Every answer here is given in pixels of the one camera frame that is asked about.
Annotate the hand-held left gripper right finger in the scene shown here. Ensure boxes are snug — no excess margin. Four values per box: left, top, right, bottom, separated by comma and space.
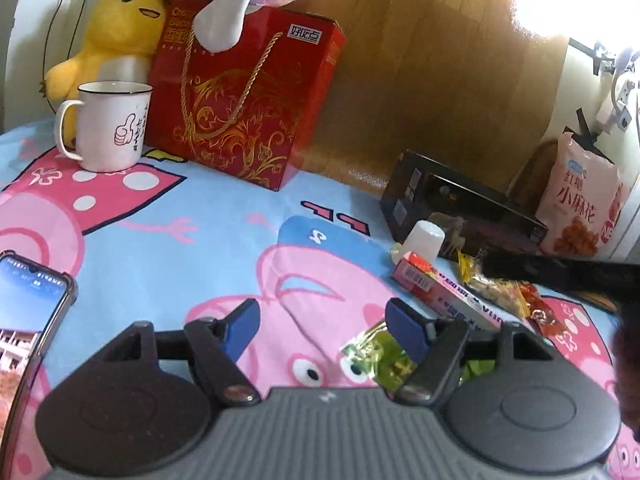
386, 297, 553, 407

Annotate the smartphone in clear case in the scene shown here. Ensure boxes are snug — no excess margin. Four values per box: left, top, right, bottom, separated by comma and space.
0, 250, 78, 461

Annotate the pink snack bag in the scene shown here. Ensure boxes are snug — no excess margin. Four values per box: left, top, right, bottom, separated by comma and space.
537, 132, 633, 261

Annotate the black strap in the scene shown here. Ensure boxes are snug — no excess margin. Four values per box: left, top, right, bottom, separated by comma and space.
575, 107, 617, 163

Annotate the white enamel mug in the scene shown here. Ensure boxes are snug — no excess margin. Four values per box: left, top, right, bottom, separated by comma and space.
54, 81, 153, 173

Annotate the yellow clear nut packet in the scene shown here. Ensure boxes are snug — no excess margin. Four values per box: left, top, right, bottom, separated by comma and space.
457, 250, 528, 318

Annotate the wooden headboard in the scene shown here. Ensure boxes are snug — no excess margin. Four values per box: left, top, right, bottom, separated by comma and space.
125, 0, 571, 196

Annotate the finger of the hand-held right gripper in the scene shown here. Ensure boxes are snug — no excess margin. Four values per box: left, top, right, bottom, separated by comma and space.
481, 250, 573, 291

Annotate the printed cartoon blanket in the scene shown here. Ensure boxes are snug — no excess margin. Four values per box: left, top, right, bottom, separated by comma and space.
0, 115, 640, 480

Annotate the pink rectangular box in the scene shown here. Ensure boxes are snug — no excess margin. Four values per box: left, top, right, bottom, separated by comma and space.
391, 252, 502, 333

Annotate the pastel plush toy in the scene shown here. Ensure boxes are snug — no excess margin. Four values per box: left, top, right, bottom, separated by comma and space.
142, 0, 321, 53

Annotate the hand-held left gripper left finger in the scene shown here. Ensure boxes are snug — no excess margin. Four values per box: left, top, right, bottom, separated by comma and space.
92, 297, 262, 407

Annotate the black metal bracket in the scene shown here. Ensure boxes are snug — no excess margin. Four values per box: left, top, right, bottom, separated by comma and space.
570, 37, 616, 78

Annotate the red candy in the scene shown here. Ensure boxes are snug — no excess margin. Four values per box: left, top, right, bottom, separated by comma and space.
520, 282, 568, 336

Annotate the black sheep print box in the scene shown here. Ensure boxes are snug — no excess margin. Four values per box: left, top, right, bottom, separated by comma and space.
380, 149, 550, 261

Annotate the white charger plug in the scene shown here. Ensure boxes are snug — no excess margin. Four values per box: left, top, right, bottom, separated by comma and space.
595, 77, 636, 133

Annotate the yellow duck plush toy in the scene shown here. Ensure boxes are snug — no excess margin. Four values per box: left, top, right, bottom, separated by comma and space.
44, 0, 167, 106

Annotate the shiny green candy packet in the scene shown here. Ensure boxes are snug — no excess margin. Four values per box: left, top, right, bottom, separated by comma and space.
340, 324, 426, 393

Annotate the thin black cable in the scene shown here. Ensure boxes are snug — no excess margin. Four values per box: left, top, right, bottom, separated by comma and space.
42, 0, 93, 116

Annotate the red gift box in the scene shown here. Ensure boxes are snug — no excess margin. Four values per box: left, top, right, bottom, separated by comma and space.
145, 0, 347, 192

